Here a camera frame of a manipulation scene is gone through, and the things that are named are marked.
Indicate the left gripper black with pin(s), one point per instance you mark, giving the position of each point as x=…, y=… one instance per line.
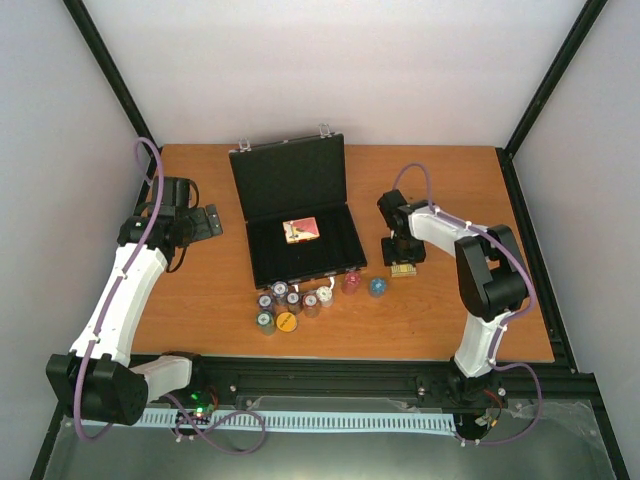
x=205, y=229

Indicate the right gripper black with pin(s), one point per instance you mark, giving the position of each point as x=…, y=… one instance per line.
x=390, y=255

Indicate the blue playing card deck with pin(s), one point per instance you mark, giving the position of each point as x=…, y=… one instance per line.
x=403, y=270

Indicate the blue poker chip stack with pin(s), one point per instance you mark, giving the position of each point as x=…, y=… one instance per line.
x=377, y=287

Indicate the red poker chip stack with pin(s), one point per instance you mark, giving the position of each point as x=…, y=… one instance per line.
x=351, y=282

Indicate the red playing card deck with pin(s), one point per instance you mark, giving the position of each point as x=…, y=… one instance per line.
x=301, y=230

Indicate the black poker set case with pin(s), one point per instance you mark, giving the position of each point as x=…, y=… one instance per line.
x=293, y=179

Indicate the white poker chip stack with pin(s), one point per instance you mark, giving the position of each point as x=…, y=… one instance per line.
x=325, y=296

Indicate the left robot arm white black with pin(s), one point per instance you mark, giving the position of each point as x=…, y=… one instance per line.
x=120, y=305

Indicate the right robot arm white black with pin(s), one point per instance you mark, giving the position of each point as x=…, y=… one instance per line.
x=492, y=281

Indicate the purple chip stack top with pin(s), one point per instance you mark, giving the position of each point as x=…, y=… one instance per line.
x=279, y=292

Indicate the green poker chip stack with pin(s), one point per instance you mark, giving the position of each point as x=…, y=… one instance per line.
x=266, y=323

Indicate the yellow dealer button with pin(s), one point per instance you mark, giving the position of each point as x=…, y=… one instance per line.
x=286, y=322

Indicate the light blue slotted cable duct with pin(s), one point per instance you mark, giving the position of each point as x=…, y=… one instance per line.
x=331, y=422

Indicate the black aluminium frame rail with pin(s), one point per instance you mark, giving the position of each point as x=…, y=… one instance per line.
x=424, y=383

